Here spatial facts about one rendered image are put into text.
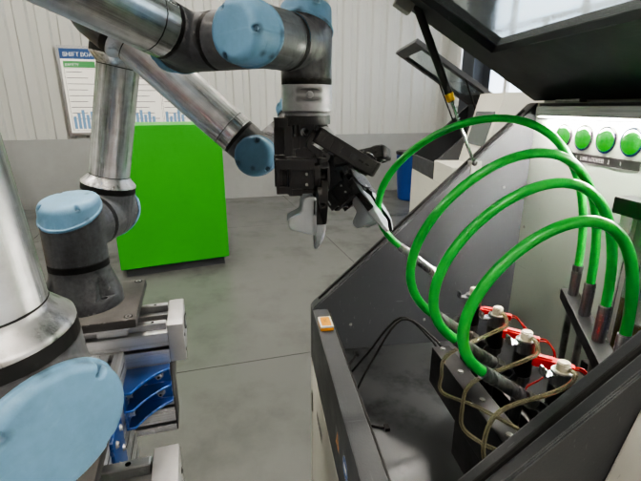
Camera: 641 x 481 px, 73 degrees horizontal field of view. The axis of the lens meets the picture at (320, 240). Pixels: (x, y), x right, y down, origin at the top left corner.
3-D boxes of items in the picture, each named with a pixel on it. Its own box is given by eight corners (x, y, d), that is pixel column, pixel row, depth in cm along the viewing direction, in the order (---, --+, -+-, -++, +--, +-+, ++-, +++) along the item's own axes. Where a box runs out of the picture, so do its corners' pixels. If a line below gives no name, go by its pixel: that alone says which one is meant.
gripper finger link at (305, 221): (287, 249, 71) (286, 194, 69) (323, 247, 72) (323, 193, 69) (289, 255, 68) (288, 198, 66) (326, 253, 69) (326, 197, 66)
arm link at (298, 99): (327, 86, 68) (337, 83, 61) (327, 116, 70) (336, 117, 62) (279, 86, 67) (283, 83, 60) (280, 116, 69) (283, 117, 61)
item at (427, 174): (386, 238, 496) (395, 50, 438) (480, 237, 501) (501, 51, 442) (414, 282, 372) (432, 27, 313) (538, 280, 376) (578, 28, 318)
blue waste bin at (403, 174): (387, 196, 732) (389, 150, 709) (419, 194, 748) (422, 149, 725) (403, 202, 677) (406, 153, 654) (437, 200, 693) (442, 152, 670)
